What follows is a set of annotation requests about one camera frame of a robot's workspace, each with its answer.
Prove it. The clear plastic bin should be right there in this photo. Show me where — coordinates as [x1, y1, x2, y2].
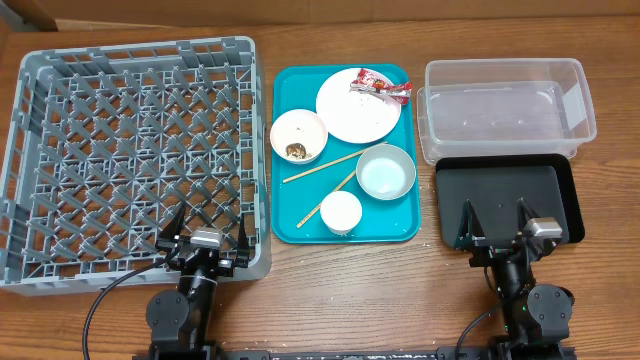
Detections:
[415, 58, 597, 165]

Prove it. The teal plastic tray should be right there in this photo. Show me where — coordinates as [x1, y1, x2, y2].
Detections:
[271, 64, 421, 245]

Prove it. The red snack wrapper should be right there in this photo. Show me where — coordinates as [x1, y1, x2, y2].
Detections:
[350, 68, 413, 105]

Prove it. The large white plate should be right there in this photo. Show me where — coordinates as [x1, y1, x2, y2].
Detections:
[315, 67, 403, 144]

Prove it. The upper wooden chopstick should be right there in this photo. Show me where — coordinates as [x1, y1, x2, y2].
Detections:
[282, 141, 388, 184]

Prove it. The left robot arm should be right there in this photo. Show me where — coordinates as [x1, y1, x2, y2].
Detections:
[146, 204, 250, 360]

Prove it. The black tray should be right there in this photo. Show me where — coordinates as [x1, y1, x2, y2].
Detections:
[435, 154, 585, 248]

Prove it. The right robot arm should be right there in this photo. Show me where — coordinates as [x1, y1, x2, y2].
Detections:
[453, 199, 575, 359]

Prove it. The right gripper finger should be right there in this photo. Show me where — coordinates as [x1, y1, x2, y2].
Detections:
[517, 198, 538, 235]
[454, 199, 485, 250]

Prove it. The lower wooden chopstick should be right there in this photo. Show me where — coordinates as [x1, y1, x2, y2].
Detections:
[296, 170, 356, 229]

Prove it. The grey bowl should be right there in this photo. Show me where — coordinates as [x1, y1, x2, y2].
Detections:
[356, 144, 417, 201]

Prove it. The wooden chopstick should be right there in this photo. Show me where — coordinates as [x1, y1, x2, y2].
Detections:
[296, 170, 356, 229]
[282, 141, 388, 184]

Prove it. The small white cup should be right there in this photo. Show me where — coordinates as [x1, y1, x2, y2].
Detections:
[320, 190, 363, 236]

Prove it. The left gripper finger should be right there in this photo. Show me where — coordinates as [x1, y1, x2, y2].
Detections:
[236, 216, 249, 260]
[158, 202, 186, 245]

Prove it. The grey plastic dish rack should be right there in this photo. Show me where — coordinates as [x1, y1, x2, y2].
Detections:
[1, 36, 271, 296]

